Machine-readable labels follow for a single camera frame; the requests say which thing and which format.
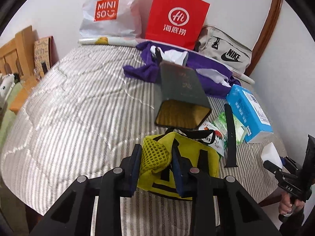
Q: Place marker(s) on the grey waist bag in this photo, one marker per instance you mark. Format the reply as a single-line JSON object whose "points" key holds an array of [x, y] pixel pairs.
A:
{"points": [[221, 41]]}

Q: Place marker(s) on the dark wooden bed frame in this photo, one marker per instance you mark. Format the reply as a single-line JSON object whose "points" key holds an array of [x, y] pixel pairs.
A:
{"points": [[270, 201]]}

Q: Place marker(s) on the purple towel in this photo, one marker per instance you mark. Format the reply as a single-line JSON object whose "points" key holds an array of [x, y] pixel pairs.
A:
{"points": [[147, 71]]}

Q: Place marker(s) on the white plastic shopping bag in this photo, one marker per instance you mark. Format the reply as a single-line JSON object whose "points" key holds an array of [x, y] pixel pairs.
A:
{"points": [[123, 22]]}

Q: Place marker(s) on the red paper bag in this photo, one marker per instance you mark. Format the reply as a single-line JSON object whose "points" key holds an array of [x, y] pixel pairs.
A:
{"points": [[160, 17]]}

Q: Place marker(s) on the dark tin box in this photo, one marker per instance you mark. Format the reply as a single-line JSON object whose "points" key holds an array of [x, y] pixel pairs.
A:
{"points": [[182, 86]]}

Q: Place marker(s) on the brown wooden door frame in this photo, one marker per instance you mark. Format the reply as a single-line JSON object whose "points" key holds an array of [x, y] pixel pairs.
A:
{"points": [[270, 22]]}

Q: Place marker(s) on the wooden headboard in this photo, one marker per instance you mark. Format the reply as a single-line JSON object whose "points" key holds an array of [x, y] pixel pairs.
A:
{"points": [[22, 44]]}

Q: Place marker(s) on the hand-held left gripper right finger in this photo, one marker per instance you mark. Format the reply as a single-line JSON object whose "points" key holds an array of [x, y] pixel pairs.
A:
{"points": [[177, 174]]}

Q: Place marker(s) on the person's right hand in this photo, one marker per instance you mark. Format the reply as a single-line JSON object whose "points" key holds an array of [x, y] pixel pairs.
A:
{"points": [[286, 206]]}

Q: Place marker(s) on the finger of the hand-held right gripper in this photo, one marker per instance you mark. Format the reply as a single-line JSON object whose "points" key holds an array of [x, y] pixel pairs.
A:
{"points": [[310, 150], [272, 167]]}

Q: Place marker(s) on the green bed sheet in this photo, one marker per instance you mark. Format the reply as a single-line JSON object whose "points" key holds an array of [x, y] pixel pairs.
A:
{"points": [[5, 118]]}

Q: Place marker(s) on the glass cup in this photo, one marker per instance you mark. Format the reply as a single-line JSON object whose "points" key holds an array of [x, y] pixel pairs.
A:
{"points": [[37, 75]]}

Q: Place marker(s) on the white knotted cloth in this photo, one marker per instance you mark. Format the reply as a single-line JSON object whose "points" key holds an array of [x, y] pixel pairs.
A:
{"points": [[211, 75]]}

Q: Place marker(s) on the wooden nightstand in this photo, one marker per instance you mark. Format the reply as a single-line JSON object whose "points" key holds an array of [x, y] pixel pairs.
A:
{"points": [[22, 95]]}

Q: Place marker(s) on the brown book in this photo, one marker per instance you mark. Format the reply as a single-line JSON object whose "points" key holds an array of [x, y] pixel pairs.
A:
{"points": [[41, 51]]}

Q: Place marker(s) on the blue tissue pack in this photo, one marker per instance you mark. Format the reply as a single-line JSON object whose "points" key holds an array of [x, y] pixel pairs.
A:
{"points": [[246, 108]]}

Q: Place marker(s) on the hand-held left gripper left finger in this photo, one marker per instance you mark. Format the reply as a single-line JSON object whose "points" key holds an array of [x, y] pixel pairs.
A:
{"points": [[134, 172]]}

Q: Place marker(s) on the yellow mesh pouch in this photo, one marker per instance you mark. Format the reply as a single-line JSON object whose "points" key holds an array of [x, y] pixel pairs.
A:
{"points": [[153, 152]]}

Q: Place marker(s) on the rolled printed paper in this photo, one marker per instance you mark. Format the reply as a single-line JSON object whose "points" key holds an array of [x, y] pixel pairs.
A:
{"points": [[110, 41]]}

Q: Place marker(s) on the red and white snack packet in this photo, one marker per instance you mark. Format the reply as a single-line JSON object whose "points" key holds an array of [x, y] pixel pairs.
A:
{"points": [[216, 140]]}

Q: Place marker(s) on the green wipes packet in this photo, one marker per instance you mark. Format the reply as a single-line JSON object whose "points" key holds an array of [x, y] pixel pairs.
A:
{"points": [[221, 125]]}

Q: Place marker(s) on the white spotted plush toy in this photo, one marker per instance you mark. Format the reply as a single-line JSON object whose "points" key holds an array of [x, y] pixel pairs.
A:
{"points": [[6, 86]]}

